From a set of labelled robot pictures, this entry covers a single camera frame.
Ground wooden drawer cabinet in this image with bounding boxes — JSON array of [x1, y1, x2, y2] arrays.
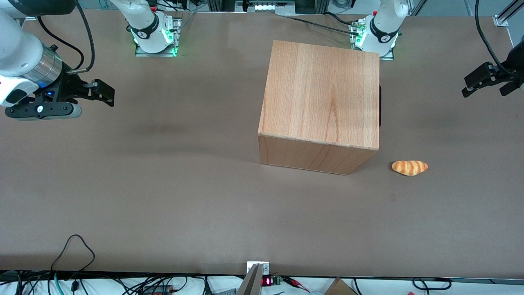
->
[[257, 40, 381, 175]]

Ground red clip leads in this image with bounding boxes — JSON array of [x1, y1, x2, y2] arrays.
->
[[282, 276, 310, 293]]

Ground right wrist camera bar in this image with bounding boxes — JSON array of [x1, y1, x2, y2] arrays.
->
[[5, 102, 82, 121]]

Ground thin black cable to base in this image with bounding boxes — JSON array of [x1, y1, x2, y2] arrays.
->
[[285, 15, 361, 35]]

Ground black looped table cable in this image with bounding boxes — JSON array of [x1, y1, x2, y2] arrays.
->
[[51, 234, 96, 272]]

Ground brown cardboard piece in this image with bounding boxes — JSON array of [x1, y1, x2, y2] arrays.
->
[[325, 278, 357, 295]]

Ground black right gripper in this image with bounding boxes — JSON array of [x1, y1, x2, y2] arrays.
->
[[41, 75, 115, 108]]

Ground metal table edge bracket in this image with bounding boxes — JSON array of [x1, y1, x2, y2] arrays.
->
[[246, 261, 270, 275]]

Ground black cable coil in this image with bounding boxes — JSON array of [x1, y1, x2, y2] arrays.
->
[[411, 277, 453, 290]]

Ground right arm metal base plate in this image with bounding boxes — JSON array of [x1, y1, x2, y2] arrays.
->
[[135, 17, 183, 57]]

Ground toy bread croissant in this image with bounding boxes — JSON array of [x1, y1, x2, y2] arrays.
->
[[391, 160, 429, 177]]

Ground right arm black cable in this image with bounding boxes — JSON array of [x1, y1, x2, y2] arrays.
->
[[38, 3, 96, 75]]

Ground orange black device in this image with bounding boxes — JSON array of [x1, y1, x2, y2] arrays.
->
[[142, 285, 173, 295]]

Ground white power strip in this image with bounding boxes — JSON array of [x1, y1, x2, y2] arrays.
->
[[245, 0, 296, 14]]

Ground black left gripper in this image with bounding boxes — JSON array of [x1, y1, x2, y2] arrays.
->
[[462, 40, 524, 98]]

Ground aluminium frame profile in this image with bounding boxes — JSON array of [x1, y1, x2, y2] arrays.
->
[[493, 0, 524, 27]]

